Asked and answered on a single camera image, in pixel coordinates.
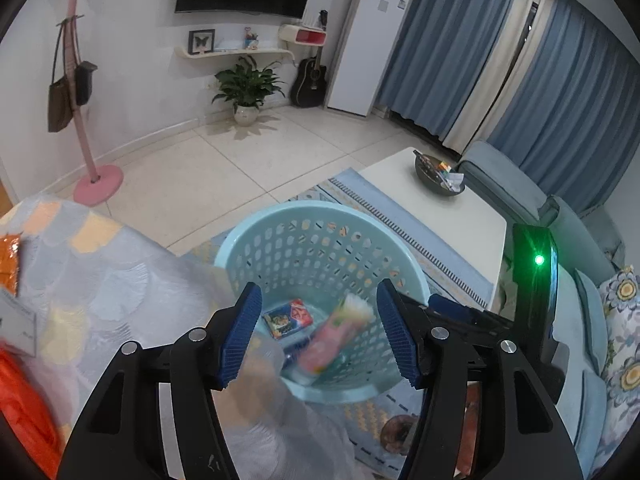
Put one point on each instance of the blue sofa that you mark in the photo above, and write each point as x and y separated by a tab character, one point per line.
585	310

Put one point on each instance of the pink snack packet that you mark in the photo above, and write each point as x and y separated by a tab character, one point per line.
332	335

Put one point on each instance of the patterned blue rug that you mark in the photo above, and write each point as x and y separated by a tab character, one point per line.
440	255

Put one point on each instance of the pink coat rack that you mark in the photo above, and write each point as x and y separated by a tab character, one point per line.
82	110

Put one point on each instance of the cream curtain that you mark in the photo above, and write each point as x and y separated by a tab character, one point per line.
500	70

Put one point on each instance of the light blue plastic basket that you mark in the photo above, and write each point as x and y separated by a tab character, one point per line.
320	240

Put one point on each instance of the white pink box shelf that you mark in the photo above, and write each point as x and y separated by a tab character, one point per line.
302	34

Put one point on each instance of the small picture box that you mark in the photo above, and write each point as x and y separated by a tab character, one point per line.
287	320

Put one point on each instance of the framed butterfly picture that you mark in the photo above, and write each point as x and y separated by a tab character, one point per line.
201	41

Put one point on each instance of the blue curtain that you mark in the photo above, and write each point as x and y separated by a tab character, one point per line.
445	45
575	105

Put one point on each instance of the dark bowl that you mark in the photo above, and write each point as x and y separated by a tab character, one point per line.
432	177

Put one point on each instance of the potted green plant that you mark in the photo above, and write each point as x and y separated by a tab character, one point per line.
246	90

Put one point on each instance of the white wavy wall shelf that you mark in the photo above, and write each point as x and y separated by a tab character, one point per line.
230	53

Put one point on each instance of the scale pattern tablecloth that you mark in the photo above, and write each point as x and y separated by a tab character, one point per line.
100	280

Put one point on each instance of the orange box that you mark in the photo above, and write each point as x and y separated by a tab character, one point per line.
471	430

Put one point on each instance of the floral cushion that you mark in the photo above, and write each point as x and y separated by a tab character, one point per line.
622	340

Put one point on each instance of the black acoustic guitar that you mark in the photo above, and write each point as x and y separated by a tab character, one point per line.
309	82

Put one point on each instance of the red-orange plastic bag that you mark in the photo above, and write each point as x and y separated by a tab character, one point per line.
25	415

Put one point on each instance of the black shoulder bag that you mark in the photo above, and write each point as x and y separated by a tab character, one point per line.
85	82

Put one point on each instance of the orange snack packet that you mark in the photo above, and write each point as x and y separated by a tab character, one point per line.
9	262

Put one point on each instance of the white printed packet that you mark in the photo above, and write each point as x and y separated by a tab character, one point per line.
17	322

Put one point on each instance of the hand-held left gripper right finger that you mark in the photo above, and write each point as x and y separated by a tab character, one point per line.
395	335

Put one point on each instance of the small pen holder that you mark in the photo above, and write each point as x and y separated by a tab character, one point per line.
251	39

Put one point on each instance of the white standing air conditioner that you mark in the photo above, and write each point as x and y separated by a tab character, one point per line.
370	45

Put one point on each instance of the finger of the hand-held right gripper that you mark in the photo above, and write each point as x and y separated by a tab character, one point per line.
452	307

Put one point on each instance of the white coffee table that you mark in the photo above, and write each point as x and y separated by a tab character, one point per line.
450	230

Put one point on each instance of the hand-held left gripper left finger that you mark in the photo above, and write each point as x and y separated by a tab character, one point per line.
242	335

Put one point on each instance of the brown shoulder bag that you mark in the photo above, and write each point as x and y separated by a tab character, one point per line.
60	102

